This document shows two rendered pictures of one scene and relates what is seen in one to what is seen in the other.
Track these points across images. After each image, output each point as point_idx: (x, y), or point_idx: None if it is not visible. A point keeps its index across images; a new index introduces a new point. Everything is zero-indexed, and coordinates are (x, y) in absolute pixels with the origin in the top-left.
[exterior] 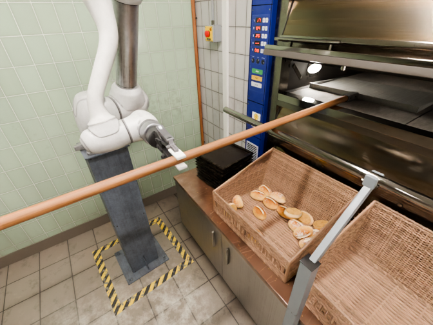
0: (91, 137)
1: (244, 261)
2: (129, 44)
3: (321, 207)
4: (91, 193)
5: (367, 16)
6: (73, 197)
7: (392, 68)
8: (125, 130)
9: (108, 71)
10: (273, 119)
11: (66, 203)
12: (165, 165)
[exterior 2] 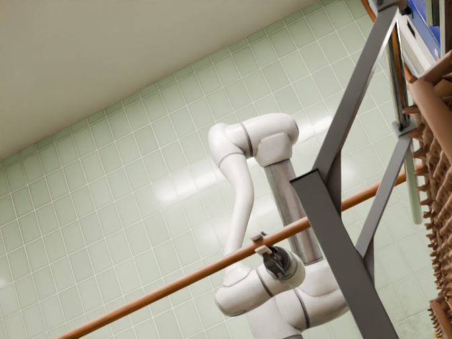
0: (221, 288)
1: None
2: (288, 204)
3: None
4: (172, 284)
5: None
6: (159, 288)
7: (442, 21)
8: (255, 274)
9: (241, 222)
10: None
11: (153, 294)
12: (242, 250)
